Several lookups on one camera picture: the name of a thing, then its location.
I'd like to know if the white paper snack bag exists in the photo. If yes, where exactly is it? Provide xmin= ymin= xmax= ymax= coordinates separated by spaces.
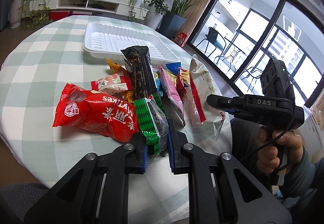
xmin=189 ymin=54 xmax=226 ymax=140

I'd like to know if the red Mylikes snack bag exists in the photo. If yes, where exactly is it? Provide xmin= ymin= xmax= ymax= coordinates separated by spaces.
xmin=53 ymin=83 xmax=138 ymax=142

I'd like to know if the green clear nut bag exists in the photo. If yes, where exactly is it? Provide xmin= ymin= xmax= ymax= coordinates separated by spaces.
xmin=134 ymin=92 xmax=169 ymax=158

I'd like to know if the pale pink snack packet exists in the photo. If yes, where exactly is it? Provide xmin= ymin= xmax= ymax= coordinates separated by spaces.
xmin=176 ymin=67 xmax=190 ymax=102

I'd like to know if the pink wafer snack bar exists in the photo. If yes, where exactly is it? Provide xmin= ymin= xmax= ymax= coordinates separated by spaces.
xmin=159 ymin=64 xmax=186 ymax=127

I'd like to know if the blue yellow cake package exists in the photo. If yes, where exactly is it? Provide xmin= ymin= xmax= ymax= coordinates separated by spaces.
xmin=166 ymin=62 xmax=181 ymax=76

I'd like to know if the red white heart candy bag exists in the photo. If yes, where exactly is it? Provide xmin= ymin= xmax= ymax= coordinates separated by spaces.
xmin=91 ymin=71 xmax=133 ymax=95

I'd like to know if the panda print snack bag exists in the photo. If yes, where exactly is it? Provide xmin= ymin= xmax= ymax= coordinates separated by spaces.
xmin=152 ymin=67 xmax=163 ymax=96

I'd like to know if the orange snack packet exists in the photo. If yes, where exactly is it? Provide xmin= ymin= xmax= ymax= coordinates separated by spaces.
xmin=107 ymin=59 xmax=125 ymax=74

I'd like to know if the long black snack package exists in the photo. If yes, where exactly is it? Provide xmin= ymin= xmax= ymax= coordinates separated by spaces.
xmin=121 ymin=45 xmax=158 ymax=100

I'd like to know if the person's right forearm grey sleeve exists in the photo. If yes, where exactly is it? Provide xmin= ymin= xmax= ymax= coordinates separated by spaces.
xmin=279 ymin=150 xmax=323 ymax=212

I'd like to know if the person's right hand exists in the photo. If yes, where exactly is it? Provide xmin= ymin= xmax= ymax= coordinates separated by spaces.
xmin=257 ymin=126 xmax=304 ymax=174

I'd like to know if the black balcony table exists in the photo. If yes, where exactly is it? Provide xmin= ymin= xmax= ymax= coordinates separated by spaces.
xmin=214 ymin=38 xmax=247 ymax=73

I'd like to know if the black balcony chair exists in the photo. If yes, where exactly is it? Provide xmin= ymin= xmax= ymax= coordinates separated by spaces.
xmin=195 ymin=27 xmax=227 ymax=59

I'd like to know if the red gift box on floor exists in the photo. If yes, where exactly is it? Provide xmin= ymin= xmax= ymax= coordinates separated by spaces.
xmin=174 ymin=32 xmax=187 ymax=47

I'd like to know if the green checkered tablecloth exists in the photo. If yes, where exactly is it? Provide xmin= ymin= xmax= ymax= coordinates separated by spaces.
xmin=24 ymin=84 xmax=224 ymax=223

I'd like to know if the plant in white pot right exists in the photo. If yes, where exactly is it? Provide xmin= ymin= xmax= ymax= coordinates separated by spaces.
xmin=144 ymin=0 xmax=169 ymax=30

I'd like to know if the white plastic tray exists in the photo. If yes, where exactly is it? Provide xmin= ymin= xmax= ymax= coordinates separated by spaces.
xmin=83 ymin=22 xmax=179 ymax=64

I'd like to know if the trailing plant right of console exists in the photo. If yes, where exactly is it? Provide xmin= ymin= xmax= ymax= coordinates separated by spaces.
xmin=127 ymin=0 xmax=148 ymax=22

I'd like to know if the red storage box left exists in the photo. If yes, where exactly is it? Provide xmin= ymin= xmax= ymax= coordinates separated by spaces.
xmin=49 ymin=10 xmax=70 ymax=21

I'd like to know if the trailing pothos plant on console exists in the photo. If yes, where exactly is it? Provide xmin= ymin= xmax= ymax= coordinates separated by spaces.
xmin=22 ymin=0 xmax=50 ymax=30

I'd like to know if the white tv console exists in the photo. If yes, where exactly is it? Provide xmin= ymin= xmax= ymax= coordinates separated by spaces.
xmin=37 ymin=0 xmax=150 ymax=19

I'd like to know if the plant in white ribbed pot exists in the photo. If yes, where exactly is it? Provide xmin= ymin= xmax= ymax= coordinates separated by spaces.
xmin=9 ymin=0 xmax=24 ymax=29

